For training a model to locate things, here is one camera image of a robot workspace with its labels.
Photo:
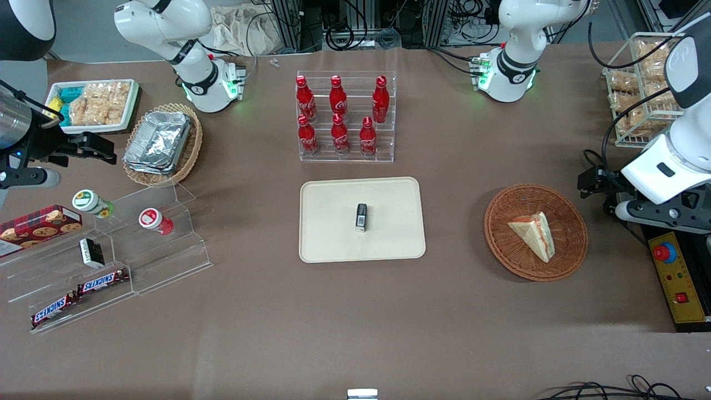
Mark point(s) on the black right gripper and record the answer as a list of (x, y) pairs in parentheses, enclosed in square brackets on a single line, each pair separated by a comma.
[(45, 142)]

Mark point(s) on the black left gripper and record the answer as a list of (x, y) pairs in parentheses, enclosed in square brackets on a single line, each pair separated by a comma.
[(599, 182)]

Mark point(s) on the triangular sandwich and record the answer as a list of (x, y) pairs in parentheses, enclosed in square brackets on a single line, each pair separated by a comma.
[(536, 236)]

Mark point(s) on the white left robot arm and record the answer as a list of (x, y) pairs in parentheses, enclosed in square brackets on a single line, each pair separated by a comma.
[(514, 33)]

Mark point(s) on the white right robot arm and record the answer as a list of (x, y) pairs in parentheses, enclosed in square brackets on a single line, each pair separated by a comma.
[(166, 22)]

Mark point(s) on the white rectangular snack tray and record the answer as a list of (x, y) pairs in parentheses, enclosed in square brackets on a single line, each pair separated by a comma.
[(130, 108)]

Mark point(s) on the round brown wicker basket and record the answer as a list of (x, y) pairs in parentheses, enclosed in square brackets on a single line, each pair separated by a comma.
[(567, 239)]

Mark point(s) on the oval light wicker basket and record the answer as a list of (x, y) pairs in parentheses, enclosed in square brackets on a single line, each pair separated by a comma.
[(191, 150)]

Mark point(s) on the beige plastic tray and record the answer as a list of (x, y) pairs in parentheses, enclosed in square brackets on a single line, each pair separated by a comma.
[(328, 222)]

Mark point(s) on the clear bag of rice crackers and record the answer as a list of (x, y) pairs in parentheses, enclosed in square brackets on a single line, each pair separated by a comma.
[(100, 103)]

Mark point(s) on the green lidded cup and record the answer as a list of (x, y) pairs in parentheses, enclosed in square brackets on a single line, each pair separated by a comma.
[(89, 201)]

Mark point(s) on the stacked aluminium foil containers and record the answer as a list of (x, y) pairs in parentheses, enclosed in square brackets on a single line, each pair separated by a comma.
[(158, 141)]

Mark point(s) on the yellow snack pack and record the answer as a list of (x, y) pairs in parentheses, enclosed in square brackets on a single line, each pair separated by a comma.
[(54, 105)]

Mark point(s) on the teal snack box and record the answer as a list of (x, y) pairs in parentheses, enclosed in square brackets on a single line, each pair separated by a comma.
[(69, 93)]

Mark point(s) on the rice cracker snack bag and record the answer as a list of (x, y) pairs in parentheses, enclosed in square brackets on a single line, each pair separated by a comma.
[(652, 51), (625, 101), (623, 81), (660, 91), (639, 121), (658, 69)]

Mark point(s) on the red lidded cup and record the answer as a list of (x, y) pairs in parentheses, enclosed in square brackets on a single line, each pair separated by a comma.
[(153, 219)]

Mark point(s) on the red cookie box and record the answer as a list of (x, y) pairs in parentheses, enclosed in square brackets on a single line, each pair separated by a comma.
[(39, 228)]

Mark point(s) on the red emergency stop button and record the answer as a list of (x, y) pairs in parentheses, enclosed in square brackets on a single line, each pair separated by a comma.
[(664, 253)]

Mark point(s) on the small black white box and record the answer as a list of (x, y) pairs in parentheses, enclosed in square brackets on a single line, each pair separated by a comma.
[(91, 253)]

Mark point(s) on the yellow black control box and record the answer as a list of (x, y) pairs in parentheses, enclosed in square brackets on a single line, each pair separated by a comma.
[(675, 278)]

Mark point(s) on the clear acrylic stepped stand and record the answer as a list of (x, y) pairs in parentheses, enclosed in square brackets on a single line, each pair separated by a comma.
[(166, 261)]

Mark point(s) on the snickers chocolate bar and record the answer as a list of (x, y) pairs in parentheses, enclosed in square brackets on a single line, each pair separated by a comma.
[(53, 311), (103, 281)]

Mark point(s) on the beige cloth bag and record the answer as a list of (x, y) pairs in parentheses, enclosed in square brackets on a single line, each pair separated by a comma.
[(239, 30)]

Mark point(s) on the red cola bottle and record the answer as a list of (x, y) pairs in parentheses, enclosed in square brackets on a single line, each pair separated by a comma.
[(305, 100), (308, 139), (367, 140), (380, 103), (338, 100), (340, 138)]

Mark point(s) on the clear acrylic bottle rack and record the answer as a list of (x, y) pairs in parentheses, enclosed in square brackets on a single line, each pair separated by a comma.
[(355, 155)]

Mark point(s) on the small silver device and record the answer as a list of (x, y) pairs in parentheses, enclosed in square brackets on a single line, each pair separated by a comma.
[(362, 394)]

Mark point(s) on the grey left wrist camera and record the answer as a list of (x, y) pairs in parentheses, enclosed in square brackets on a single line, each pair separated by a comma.
[(630, 211)]

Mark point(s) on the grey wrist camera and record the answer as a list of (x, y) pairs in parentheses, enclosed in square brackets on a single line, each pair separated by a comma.
[(33, 178), (630, 211)]

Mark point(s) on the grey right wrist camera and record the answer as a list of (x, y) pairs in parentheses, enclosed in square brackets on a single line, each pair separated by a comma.
[(33, 178)]

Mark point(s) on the aluminium frame post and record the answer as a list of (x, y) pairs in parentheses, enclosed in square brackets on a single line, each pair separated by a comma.
[(436, 22), (289, 25)]

